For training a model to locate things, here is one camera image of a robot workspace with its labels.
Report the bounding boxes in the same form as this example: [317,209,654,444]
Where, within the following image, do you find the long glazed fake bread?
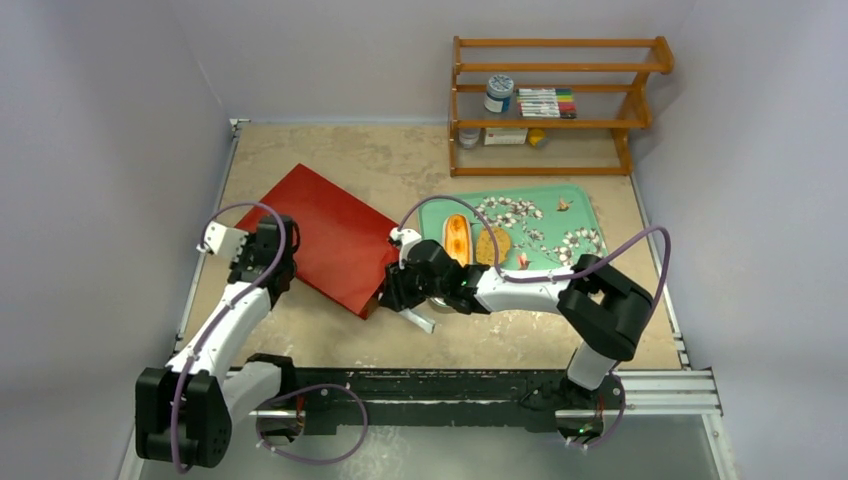
[442,214,473,266]

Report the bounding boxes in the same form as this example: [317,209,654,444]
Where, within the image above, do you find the metal serving tongs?
[399,309,436,334]

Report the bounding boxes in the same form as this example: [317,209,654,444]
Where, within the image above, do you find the round brown fake bread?
[474,226,512,266]

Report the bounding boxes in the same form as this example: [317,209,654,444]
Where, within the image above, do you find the red paper bag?
[261,164,398,320]

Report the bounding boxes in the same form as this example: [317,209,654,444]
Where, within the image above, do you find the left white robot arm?
[135,213,300,473]

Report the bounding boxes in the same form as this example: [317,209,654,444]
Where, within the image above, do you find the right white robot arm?
[379,240,656,407]

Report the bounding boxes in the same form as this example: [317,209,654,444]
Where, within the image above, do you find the green floral tray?
[418,184,607,270]

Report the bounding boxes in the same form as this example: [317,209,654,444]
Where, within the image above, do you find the small grey jar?
[457,128,481,149]

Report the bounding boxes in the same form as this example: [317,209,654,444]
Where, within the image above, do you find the small white box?
[483,128,528,146]

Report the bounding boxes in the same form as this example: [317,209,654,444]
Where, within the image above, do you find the yellow small object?
[526,129,548,149]

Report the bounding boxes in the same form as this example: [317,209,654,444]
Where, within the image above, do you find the white jar blue lid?
[484,74,515,113]

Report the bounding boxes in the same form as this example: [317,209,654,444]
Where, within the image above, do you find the coloured marker pen set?
[517,88,577,119]

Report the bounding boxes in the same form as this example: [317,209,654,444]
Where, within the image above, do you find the wooden shelf rack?
[447,36,675,177]

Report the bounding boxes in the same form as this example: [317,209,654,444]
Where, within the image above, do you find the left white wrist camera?
[196,220,248,261]

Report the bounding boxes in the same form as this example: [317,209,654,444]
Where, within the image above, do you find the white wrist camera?
[196,220,248,261]
[389,227,422,269]

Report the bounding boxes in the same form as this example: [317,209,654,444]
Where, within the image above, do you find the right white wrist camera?
[389,227,422,269]

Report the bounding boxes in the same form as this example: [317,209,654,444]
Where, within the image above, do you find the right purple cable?
[395,194,672,452]

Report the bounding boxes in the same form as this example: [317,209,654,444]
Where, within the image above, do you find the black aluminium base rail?
[248,367,721,443]

